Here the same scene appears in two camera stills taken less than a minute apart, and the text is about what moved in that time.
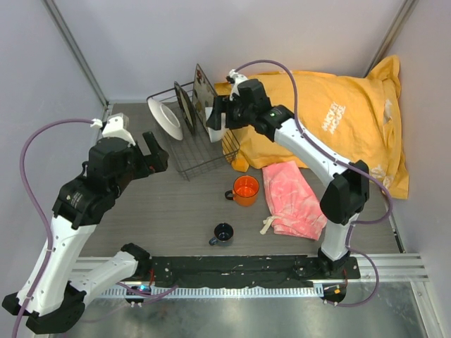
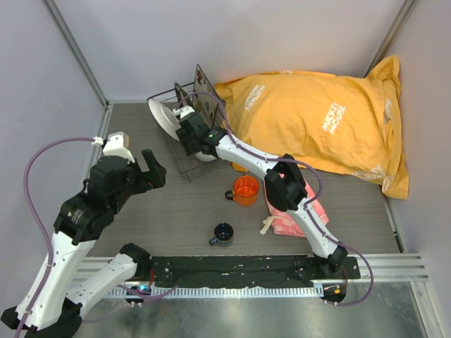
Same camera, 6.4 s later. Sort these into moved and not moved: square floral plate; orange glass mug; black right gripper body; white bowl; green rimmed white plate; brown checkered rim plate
Moved: white bowl; black right gripper body
Not moved: green rimmed white plate; orange glass mug; brown checkered rim plate; square floral plate
